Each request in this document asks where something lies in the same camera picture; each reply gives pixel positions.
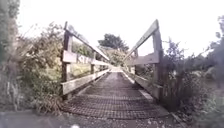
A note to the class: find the metal mesh bridge deck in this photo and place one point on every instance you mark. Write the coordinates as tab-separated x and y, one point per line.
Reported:
113	96

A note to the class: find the dark tree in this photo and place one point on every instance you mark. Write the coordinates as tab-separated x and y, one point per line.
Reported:
113	41

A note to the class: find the grey gravel path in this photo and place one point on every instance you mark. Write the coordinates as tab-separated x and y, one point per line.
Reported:
33	120

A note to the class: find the thicket of bushes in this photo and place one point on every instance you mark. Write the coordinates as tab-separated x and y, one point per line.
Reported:
193	83
40	66

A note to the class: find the robot's own part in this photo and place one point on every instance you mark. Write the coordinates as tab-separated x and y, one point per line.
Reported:
74	126

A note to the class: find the wooden bridge railing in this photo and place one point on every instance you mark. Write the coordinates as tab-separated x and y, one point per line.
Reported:
78	58
146	59

